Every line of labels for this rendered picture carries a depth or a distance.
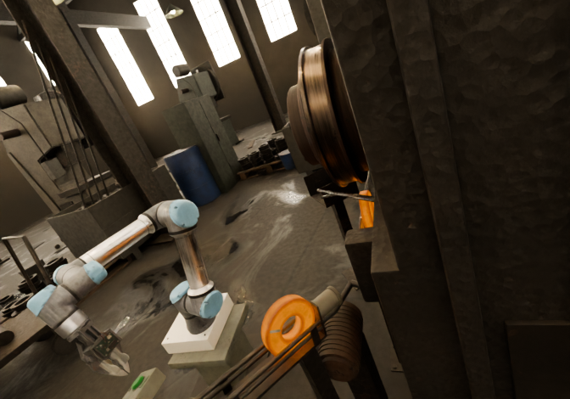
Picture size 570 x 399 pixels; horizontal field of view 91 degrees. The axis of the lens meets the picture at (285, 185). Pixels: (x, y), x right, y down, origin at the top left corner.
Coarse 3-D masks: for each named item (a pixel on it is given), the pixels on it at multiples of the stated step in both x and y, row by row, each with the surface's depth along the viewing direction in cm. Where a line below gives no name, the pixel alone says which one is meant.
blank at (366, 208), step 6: (360, 192) 105; (366, 192) 103; (360, 204) 100; (366, 204) 99; (372, 204) 108; (360, 210) 100; (366, 210) 99; (372, 210) 109; (366, 216) 99; (372, 216) 101; (366, 222) 100; (372, 222) 99
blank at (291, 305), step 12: (288, 300) 73; (300, 300) 75; (276, 312) 71; (288, 312) 73; (300, 312) 75; (312, 312) 78; (264, 324) 71; (276, 324) 71; (300, 324) 76; (264, 336) 71; (276, 336) 71; (288, 336) 76; (276, 348) 72; (300, 348) 76
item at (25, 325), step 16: (16, 256) 243; (32, 256) 209; (32, 288) 248; (16, 320) 234; (32, 320) 222; (0, 336) 200; (16, 336) 208; (32, 336) 201; (48, 336) 252; (0, 352) 196; (16, 352) 193; (64, 352) 216; (0, 368) 186
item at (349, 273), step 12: (312, 180) 172; (324, 180) 175; (312, 192) 174; (348, 192) 151; (324, 204) 154; (336, 204) 160; (336, 216) 167; (348, 216) 165; (348, 228) 167; (348, 276) 184
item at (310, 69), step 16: (304, 48) 83; (320, 48) 79; (304, 64) 78; (320, 64) 75; (304, 80) 76; (320, 80) 73; (304, 96) 74; (320, 96) 73; (320, 112) 73; (320, 128) 74; (320, 144) 76; (336, 144) 75; (336, 160) 78; (336, 176) 84; (352, 176) 84
